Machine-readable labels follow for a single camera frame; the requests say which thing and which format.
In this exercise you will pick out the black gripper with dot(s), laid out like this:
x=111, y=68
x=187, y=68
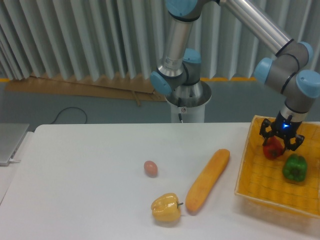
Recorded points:
x=284, y=128

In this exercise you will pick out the brown cardboard sheet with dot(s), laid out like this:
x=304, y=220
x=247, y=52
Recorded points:
x=119, y=88

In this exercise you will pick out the brown egg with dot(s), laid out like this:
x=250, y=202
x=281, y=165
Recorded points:
x=150, y=168

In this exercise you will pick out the green bell pepper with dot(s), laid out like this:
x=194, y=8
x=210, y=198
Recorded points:
x=295, y=168

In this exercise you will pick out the yellow bell pepper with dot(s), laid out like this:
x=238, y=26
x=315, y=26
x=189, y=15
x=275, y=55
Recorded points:
x=166, y=208

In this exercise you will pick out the yellow woven basket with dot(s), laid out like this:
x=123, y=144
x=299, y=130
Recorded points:
x=261, y=180

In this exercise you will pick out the long orange bread loaf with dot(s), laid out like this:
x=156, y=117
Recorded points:
x=203, y=184

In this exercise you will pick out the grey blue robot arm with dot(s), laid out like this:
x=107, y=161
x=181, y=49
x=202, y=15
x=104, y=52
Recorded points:
x=177, y=76

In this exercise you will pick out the silver laptop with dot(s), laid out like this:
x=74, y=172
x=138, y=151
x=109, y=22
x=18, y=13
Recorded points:
x=11, y=136

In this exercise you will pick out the red bell pepper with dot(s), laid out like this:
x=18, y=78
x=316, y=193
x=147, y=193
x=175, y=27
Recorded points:
x=273, y=148

